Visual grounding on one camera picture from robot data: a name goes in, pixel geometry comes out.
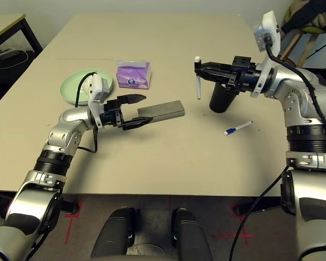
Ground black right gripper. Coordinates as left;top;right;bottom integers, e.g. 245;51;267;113
195;56;263;93

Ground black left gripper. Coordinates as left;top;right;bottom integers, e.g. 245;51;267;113
102;94;154;131

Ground white marker pen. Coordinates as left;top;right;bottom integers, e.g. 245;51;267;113
194;56;202;101

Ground grey glasses case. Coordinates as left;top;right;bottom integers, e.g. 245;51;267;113
137;100;186;125

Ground white marker with blue cap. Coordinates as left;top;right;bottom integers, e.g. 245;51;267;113
223;121;254;136

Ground light green plate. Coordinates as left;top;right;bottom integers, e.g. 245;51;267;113
60;68;114;105

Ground black pen cup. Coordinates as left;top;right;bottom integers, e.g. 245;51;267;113
209;81;237;114

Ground purple tissue pack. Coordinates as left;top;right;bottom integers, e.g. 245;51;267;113
115;59;152;90

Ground wooden stool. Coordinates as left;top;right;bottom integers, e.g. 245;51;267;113
279;26;326;69

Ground dark jacket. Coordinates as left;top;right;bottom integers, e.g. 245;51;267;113
281;0;326;41

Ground green stool cushion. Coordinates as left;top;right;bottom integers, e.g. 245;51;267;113
285;5;326;35

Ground black tripod stand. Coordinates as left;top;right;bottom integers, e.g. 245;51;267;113
304;40;326;71

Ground beige garment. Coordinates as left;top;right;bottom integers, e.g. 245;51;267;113
314;12;326;28

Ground dark grey robot left leg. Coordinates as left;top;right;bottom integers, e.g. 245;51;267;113
91;208;138;259

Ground dark grey robot leg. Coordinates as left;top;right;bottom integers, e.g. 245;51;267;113
171;208;212;261
91;208;138;259

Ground dark grey robot right leg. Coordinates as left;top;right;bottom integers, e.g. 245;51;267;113
171;208;212;261

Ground white power adapter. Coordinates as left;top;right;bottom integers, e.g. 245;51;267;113
0;48;18;60

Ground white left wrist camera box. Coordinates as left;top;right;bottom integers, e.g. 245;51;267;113
87;74;112;129

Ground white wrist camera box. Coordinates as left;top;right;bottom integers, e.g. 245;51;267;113
87;74;112;129
250;10;282;98

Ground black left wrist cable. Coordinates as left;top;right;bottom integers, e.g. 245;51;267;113
74;71;98;154

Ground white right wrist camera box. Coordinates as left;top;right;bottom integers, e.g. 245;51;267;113
250;10;282;98

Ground white adapter cable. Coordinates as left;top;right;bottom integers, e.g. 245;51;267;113
0;48;29;70

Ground beige side table black frame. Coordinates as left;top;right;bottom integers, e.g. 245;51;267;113
0;13;43;55

